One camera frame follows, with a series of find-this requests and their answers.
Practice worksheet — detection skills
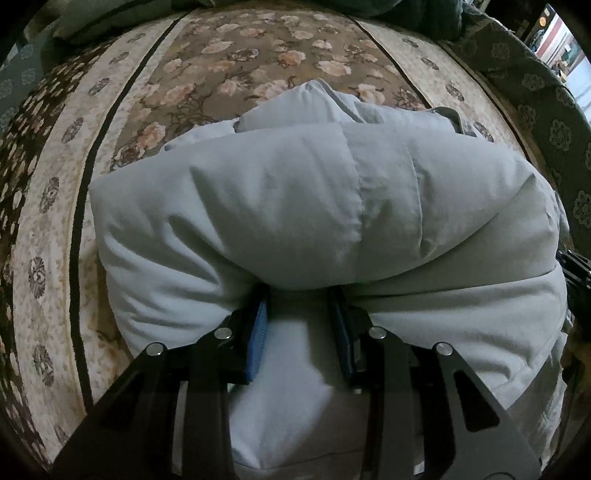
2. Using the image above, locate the light blue padded jacket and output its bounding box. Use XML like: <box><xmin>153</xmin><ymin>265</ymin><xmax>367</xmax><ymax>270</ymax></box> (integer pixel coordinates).
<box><xmin>89</xmin><ymin>80</ymin><xmax>569</xmax><ymax>479</ymax></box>

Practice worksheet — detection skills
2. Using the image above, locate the grey patterned bed cover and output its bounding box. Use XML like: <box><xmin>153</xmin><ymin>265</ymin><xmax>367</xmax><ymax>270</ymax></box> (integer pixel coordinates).
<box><xmin>451</xmin><ymin>5</ymin><xmax>590</xmax><ymax>254</ymax></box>

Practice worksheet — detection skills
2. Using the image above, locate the floral patterned bed blanket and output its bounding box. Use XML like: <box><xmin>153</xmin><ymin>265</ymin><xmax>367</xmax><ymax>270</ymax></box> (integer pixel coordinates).
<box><xmin>1</xmin><ymin>2</ymin><xmax>532</xmax><ymax>470</ymax></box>

